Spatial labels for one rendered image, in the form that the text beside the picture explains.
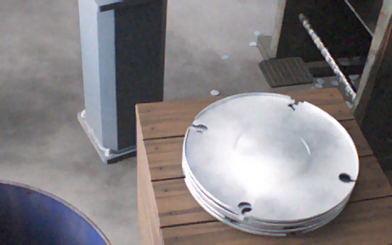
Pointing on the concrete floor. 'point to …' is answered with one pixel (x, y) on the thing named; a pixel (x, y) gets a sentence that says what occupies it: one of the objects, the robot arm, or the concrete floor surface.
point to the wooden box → (382, 203)
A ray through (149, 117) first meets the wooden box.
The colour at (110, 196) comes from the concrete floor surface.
